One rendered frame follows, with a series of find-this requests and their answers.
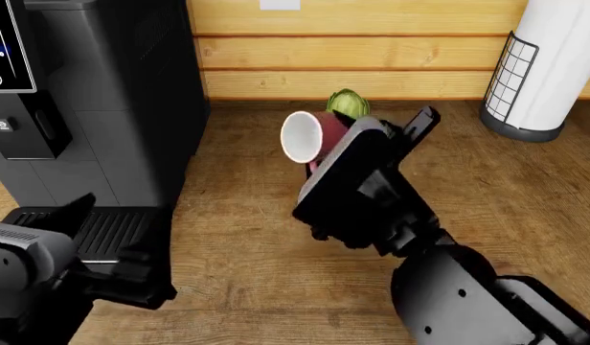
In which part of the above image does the white paper towel roll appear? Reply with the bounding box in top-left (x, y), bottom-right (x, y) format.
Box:
top-left (504, 0), bottom-right (590, 132)

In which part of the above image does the black wire paper towel holder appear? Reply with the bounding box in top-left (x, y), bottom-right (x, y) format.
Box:
top-left (478, 30), bottom-right (567, 144)

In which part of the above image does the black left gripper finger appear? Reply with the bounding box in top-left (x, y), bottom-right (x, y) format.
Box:
top-left (49, 193), bottom-right (98, 239)
top-left (86, 264), bottom-right (178, 311)

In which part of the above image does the black grey coffee machine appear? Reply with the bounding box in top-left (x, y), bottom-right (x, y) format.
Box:
top-left (0, 0), bottom-right (211, 265)

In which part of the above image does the maroon mug with white inside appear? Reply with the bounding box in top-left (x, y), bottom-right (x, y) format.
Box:
top-left (279, 109), bottom-right (350, 180)

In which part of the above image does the green artichoke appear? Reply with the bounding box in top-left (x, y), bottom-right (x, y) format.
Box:
top-left (325, 87), bottom-right (373, 121)

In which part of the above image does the white wall outlet plate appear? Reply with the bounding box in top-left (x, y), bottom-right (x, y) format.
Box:
top-left (259, 0), bottom-right (302, 12)

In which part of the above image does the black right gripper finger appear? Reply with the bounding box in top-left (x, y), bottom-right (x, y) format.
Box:
top-left (401, 104), bottom-right (442, 146)
top-left (332, 109), bottom-right (357, 128)

